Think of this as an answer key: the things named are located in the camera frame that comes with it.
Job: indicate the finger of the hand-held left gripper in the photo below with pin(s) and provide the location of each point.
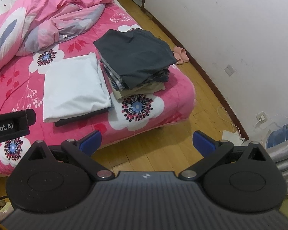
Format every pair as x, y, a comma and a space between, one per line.
30, 117

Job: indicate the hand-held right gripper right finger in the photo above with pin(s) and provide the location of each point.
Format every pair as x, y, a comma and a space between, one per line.
204, 144

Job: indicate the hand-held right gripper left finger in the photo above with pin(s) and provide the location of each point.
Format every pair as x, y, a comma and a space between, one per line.
91, 141

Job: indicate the white shirt orange print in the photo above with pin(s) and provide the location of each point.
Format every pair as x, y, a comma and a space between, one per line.
74, 88

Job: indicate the stack of dark folded clothes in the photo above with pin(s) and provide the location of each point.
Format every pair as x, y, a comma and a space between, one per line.
134, 52

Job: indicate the white paper scrap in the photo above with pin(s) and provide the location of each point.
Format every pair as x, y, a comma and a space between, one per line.
232, 135

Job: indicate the khaki folded garment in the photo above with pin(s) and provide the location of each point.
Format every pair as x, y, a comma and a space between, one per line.
139, 91

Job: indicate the blue water bottle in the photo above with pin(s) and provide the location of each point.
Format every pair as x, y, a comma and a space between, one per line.
283, 131

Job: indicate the pink slipper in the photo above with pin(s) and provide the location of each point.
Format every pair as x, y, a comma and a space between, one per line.
184, 59
178, 50

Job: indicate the pink blue white quilt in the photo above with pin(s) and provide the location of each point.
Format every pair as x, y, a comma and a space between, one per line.
38, 24

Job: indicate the white wall socket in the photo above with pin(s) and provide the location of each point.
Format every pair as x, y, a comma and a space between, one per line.
261, 117

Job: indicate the white wall plate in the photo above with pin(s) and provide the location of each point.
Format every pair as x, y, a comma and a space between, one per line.
229, 70

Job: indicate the silver ribbed duct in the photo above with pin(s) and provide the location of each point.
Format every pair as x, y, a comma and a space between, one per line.
285, 155

